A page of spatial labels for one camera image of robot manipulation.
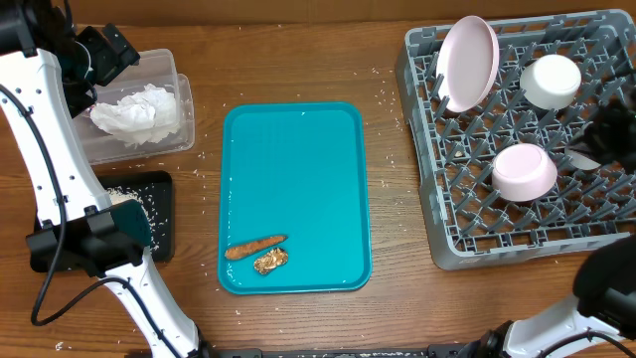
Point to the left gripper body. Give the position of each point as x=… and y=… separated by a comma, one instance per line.
x=105, y=62

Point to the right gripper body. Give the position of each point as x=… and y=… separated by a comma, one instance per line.
x=612, y=135

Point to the white tissue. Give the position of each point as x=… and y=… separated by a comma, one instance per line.
x=145, y=116

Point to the pale green bowl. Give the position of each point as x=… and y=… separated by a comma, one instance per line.
x=551, y=82

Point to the small pink bowl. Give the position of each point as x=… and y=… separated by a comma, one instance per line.
x=523, y=172

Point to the large white plate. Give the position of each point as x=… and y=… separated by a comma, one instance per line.
x=468, y=60

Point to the white plastic cup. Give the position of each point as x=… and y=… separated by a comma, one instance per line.
x=581, y=159

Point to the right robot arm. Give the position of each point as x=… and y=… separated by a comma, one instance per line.
x=602, y=304

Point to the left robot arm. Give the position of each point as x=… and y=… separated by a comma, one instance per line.
x=49, y=75

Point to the clear plastic waste bin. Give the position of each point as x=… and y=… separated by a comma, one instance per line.
x=156, y=67

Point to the grey dishwasher rack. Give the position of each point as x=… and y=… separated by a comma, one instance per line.
x=468, y=223

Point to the pile of white rice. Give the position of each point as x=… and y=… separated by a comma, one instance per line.
x=133, y=200

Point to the black plastic tray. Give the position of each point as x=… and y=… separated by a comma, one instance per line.
x=154, y=190

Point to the teal plastic serving tray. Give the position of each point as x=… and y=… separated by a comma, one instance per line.
x=297, y=170

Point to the golden crumpled food scrap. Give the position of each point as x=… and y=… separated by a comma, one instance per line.
x=271, y=260

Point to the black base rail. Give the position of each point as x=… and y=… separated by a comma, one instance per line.
x=453, y=350

